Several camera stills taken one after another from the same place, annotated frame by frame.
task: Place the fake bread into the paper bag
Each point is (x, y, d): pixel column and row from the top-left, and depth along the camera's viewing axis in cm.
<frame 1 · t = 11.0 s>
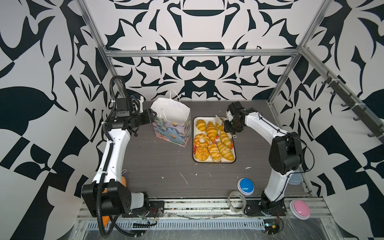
left hand: (151, 112, 77), fingers open
right hand: (228, 128, 93), fingers open
floral white paper bag: (172, 123, 78), point 25 cm above the table
white strawberry tray: (210, 143, 98), point 2 cm above the table
top left croissant: (201, 125, 104), point 4 cm above the table
top middle croissant: (211, 131, 101), point 4 cm above the table
top right croissant: (220, 127, 101), point 5 cm above the table
ring donut bread: (201, 140, 100), on the table
right middle croissant: (225, 139, 98), point 4 cm above the table
bottom left round bread: (202, 153, 91), point 4 cm above the table
bottom middle croissant: (214, 152, 91), point 4 cm above the table
bottom right croissant: (225, 151, 91), point 5 cm above the table
blue push button: (245, 186, 82), point 2 cm above the table

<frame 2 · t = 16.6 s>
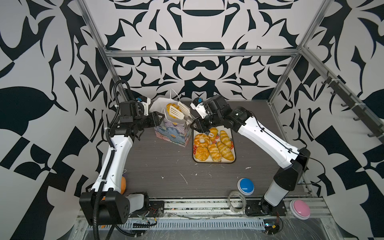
left hand: (160, 114, 75), fingers open
right hand: (192, 123, 72), fingers open
top left croissant: (174, 105, 77), point 32 cm above the table
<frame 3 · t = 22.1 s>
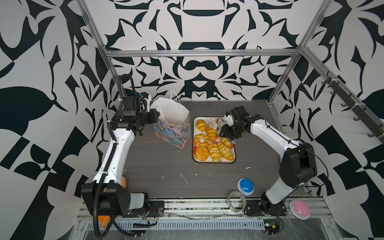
left hand: (157, 110, 77), fingers closed
right hand: (223, 133, 87), fingers open
top left croissant: (201, 125, 104), point 4 cm above the table
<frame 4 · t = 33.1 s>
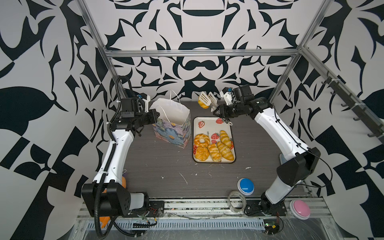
left hand: (158, 111, 77), fingers closed
right hand: (216, 111, 77), fingers open
top left croissant: (202, 105, 85), point 26 cm above the table
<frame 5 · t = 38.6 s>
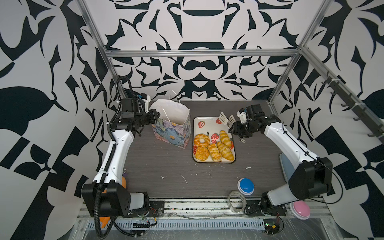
left hand: (158, 111, 77), fingers closed
right hand: (232, 130, 83), fingers open
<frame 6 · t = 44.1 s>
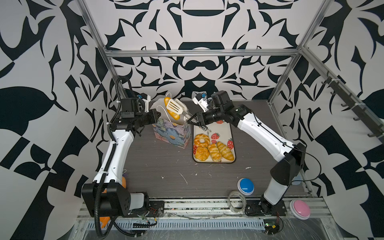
left hand: (159, 111, 77), fingers closed
right hand: (190, 120, 72), fingers open
